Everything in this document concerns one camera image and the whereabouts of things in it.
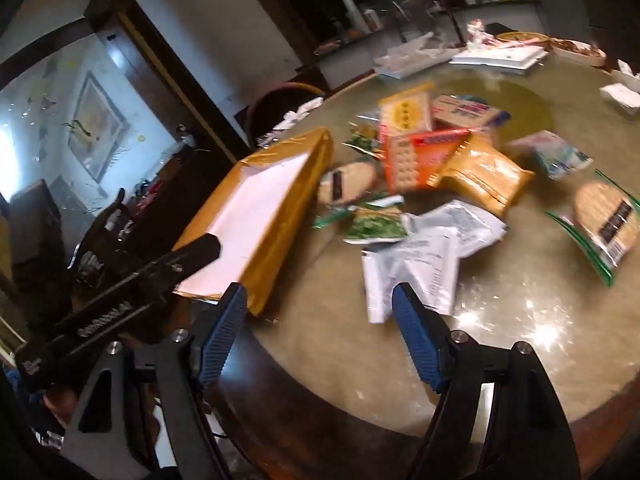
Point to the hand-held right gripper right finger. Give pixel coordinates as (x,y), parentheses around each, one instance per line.
(417,340)

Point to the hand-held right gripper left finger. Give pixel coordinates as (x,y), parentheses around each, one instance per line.
(222,332)

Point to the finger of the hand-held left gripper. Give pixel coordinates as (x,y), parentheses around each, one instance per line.
(185,260)
(107,222)

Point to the white plastic packet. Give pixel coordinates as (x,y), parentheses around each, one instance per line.
(415,275)

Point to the yellow taped cardboard tray box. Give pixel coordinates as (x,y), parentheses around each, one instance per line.
(260,210)

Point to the silver foil packet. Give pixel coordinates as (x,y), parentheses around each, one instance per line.
(460,225)

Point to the small green snack packet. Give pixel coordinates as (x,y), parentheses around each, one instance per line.
(365,140)
(375,224)

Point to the round cracker packet green edged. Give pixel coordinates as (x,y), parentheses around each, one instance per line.
(602,217)
(345,182)

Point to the yellow brown snack packet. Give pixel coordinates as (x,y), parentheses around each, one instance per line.
(482,172)

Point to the orange red cracker packet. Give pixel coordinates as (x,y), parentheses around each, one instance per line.
(420,160)

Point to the white blue green snack packet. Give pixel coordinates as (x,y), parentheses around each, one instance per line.
(555,152)

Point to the shallow bowl of snacks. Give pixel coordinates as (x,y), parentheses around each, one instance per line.
(580,51)

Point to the person's left hand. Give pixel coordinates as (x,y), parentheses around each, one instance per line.
(59,406)

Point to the dark low cabinet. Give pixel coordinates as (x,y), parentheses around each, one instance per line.
(37,225)

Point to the crumpled white wrappers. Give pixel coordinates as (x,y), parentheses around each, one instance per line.
(295,117)

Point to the dark wooden chair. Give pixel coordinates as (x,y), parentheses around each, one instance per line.
(280,105)

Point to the yellow cracker packet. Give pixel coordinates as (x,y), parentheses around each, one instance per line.
(405,110)

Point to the pink and blue biscuit packet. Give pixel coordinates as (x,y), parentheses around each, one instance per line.
(465,110)

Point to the yellow glass turntable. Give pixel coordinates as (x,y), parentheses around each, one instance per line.
(525,110)

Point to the white foam tray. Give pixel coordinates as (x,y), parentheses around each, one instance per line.
(410,62)

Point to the long white tray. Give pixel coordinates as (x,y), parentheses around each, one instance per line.
(500,56)

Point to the stack of white cups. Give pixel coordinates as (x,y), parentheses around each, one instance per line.
(355,15)

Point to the clear plastic cover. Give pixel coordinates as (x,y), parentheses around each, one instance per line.
(420,20)

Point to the woven basket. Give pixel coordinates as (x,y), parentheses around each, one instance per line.
(522,37)

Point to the white crumpled tissue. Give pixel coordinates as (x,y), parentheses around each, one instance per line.
(622,87)

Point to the framed wall painting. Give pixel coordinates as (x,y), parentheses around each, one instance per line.
(95,125)

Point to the dark wooden door frame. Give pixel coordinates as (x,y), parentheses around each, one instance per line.
(165,70)

